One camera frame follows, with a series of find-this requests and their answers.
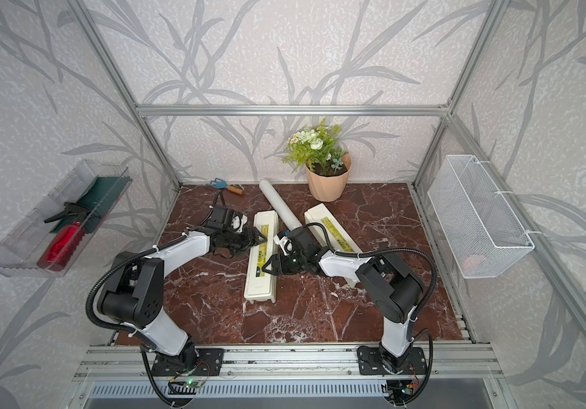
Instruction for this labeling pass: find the cream dispenser box base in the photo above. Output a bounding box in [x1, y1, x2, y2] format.
[244, 211, 279, 303]

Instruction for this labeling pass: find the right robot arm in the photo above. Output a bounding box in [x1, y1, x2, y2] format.
[263, 223, 437, 374]

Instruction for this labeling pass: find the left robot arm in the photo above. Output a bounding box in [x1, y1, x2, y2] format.
[85, 227, 267, 357]

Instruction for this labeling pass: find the right white plastic wrap roll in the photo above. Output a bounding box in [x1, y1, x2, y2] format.
[259, 180, 303, 230]

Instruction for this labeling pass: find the blue garden trowel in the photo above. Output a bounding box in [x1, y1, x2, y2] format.
[205, 178, 245, 196]

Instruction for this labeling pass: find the potted green plant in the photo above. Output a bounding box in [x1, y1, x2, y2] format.
[283, 119, 351, 203]

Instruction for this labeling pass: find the green cloth in tray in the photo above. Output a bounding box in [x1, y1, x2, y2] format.
[51, 177, 131, 234]

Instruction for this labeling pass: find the red spray bottle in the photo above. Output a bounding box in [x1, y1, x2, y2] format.
[37, 202, 89, 272]

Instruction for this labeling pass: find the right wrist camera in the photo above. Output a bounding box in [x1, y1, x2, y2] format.
[274, 234, 294, 255]

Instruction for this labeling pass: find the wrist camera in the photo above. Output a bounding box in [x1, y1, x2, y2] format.
[274, 234, 294, 255]
[202, 206, 248, 233]

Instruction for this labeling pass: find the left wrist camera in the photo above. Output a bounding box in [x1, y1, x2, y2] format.
[202, 206, 248, 233]

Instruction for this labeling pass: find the white wire basket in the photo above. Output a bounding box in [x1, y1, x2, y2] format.
[429, 154, 535, 279]

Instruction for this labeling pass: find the clear wall tray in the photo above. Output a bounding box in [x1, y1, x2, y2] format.
[0, 160, 132, 278]

